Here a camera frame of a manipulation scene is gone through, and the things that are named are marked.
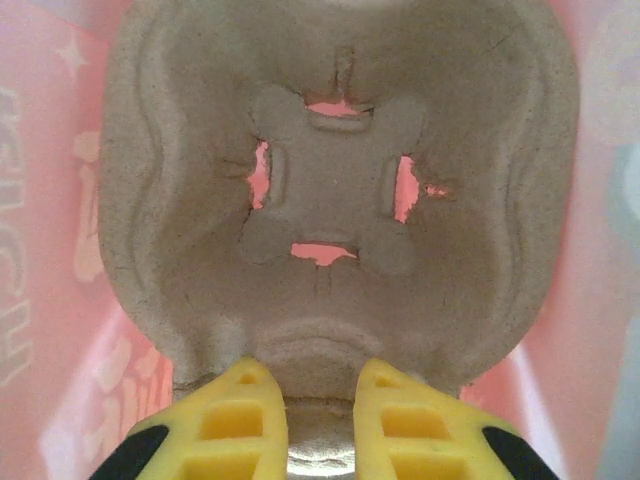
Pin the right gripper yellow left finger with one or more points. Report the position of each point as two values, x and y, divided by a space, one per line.
240 395

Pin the red carton box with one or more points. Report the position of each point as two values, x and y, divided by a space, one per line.
50 250

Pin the brown pulp cup carrier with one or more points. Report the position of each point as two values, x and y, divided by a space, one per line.
340 190

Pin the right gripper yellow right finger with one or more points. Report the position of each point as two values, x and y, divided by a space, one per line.
367 440

